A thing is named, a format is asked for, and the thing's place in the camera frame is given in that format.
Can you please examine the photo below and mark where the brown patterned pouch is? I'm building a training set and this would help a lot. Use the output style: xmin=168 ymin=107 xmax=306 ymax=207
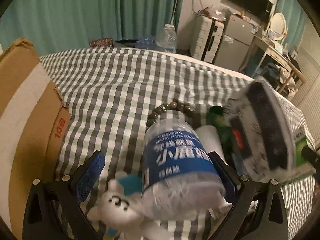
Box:
xmin=89 ymin=37 xmax=113 ymax=48

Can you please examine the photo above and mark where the white plush toy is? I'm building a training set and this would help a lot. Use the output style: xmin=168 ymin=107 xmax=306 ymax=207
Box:
xmin=87 ymin=175 xmax=174 ymax=239

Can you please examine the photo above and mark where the brown cardboard box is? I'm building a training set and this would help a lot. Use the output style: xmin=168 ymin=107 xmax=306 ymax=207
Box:
xmin=1 ymin=38 xmax=71 ymax=239

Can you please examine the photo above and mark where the white dressing table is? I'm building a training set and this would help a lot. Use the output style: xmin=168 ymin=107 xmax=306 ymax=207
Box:
xmin=239 ymin=35 xmax=292 ymax=77

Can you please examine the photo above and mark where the teal curtain left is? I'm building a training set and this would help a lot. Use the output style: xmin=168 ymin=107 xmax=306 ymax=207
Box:
xmin=1 ymin=0 xmax=182 ymax=55

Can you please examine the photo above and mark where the black wall television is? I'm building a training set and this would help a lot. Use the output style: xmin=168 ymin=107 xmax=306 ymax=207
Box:
xmin=229 ymin=0 xmax=273 ymax=23

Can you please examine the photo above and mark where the clear bag with black item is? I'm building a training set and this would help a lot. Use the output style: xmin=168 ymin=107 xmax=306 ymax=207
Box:
xmin=223 ymin=78 xmax=296 ymax=183

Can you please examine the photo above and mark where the wooden chair with clothes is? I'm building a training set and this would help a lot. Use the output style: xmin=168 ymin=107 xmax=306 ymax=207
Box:
xmin=260 ymin=63 xmax=299 ymax=101

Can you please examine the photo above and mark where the grey mini fridge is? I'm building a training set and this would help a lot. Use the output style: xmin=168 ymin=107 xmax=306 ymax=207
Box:
xmin=214 ymin=14 xmax=257 ymax=72

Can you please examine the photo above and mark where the dark bead bracelet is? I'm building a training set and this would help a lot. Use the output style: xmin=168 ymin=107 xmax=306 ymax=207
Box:
xmin=145 ymin=100 xmax=202 ymax=131

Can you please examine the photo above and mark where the white suitcase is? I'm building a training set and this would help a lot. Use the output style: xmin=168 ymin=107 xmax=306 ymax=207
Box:
xmin=190 ymin=16 xmax=225 ymax=63

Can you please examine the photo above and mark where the clear jar blue label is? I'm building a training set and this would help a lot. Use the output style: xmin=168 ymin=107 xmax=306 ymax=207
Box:
xmin=142 ymin=119 xmax=226 ymax=220

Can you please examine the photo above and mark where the white oval vanity mirror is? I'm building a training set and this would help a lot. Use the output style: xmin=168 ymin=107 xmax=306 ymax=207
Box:
xmin=269 ymin=12 xmax=287 ymax=41

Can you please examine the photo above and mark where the white tube bottle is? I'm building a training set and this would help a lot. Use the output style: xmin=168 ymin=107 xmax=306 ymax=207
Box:
xmin=195 ymin=125 xmax=225 ymax=161

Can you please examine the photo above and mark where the teal curtain right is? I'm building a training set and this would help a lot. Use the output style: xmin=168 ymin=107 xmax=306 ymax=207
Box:
xmin=276 ymin=0 xmax=307 ymax=51

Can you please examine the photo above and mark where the teal curtain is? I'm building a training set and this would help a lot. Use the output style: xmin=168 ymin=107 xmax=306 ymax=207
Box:
xmin=1 ymin=0 xmax=182 ymax=55
xmin=276 ymin=0 xmax=307 ymax=51

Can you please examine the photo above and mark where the green snack packet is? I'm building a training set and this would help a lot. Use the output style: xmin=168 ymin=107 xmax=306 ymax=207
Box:
xmin=207 ymin=106 xmax=233 ymax=155

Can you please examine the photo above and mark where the large clear water bottle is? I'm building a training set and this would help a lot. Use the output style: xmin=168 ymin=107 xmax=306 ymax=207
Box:
xmin=155 ymin=24 xmax=177 ymax=54

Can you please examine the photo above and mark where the green white medicine box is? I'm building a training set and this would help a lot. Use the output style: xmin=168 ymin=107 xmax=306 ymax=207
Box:
xmin=293 ymin=125 xmax=315 ymax=167

